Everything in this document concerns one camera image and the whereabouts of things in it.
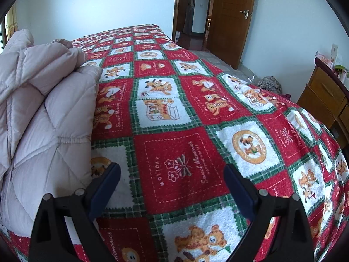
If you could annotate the person's left hand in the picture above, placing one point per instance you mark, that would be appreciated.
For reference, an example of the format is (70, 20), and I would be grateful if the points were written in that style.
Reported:
(64, 42)

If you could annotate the pale pink puffer jacket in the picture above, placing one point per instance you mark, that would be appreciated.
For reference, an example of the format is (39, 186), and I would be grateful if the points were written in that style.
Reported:
(48, 98)

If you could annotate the dark grey cloth bundle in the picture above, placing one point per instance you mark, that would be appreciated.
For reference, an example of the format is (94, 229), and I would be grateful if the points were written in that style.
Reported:
(269, 83)

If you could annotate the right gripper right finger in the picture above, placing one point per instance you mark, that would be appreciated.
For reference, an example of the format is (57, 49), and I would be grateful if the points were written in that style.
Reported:
(292, 240)

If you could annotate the right floral yellow curtain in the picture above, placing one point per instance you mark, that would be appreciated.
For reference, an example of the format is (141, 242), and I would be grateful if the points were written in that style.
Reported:
(11, 24)

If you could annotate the wooden drawer cabinet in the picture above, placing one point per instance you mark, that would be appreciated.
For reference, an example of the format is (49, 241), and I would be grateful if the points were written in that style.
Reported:
(326, 98)

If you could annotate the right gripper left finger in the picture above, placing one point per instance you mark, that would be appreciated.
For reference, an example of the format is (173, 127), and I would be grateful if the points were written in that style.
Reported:
(50, 239)

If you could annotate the items on cabinet top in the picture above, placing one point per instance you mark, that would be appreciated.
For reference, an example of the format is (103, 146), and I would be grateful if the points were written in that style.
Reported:
(334, 62)

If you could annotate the red checkered cartoon bedspread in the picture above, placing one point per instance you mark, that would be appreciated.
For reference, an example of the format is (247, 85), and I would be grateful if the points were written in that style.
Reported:
(172, 122)

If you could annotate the silver door handle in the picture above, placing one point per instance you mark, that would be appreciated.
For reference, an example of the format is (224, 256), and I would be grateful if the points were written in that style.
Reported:
(246, 13)

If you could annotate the brown wooden door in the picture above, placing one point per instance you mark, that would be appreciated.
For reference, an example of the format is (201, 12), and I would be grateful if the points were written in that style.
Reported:
(229, 29)

